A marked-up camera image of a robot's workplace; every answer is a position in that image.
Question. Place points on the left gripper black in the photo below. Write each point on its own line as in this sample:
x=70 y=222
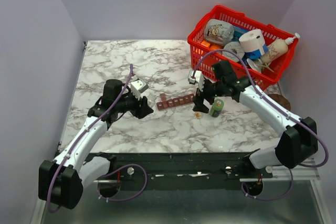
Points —
x=145 y=109

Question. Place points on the gold bottle cap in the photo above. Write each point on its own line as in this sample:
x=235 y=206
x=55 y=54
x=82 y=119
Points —
x=198 y=115

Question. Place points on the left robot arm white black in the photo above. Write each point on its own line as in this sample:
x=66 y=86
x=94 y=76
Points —
x=86 y=134

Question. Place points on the cream jar brown lid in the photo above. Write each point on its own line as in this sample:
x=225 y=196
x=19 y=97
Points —
x=281 y=100

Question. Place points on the red plastic shopping basket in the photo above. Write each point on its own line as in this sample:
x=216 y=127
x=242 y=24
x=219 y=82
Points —
x=202 y=58

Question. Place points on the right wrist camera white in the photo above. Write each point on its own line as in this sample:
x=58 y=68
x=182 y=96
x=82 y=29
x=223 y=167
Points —
x=196 y=77

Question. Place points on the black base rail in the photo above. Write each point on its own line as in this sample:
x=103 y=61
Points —
x=165 y=171

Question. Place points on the aluminium frame rail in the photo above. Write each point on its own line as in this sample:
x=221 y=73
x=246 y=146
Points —
x=294 y=174

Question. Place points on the white toilet paper roll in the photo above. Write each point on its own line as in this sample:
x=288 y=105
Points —
x=253 y=44

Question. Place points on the orange fruit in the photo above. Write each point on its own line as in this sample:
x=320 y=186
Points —
x=215 y=47

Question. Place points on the grey snack bag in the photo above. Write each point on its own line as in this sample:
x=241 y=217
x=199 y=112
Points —
x=219 y=32

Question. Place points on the grey wrapped paper roll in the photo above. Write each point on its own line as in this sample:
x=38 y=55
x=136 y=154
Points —
x=234 y=47

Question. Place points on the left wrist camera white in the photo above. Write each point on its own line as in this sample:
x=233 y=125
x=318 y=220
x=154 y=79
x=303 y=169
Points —
x=138 y=86

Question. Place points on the red weekly pill organizer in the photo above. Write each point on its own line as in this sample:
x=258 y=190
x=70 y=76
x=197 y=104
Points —
x=166 y=103

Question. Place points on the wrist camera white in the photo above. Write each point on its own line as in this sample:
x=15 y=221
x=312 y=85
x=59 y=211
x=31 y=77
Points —
x=196 y=77
x=138 y=86

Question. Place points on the cream pump lotion bottle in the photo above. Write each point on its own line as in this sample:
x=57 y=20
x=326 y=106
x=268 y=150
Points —
x=278 y=48

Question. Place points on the green pill bottle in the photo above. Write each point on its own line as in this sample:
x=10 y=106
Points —
x=216 y=108

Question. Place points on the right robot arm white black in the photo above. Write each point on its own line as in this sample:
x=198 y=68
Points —
x=298 y=139

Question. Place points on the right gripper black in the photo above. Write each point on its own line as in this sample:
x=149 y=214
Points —
x=199 y=105

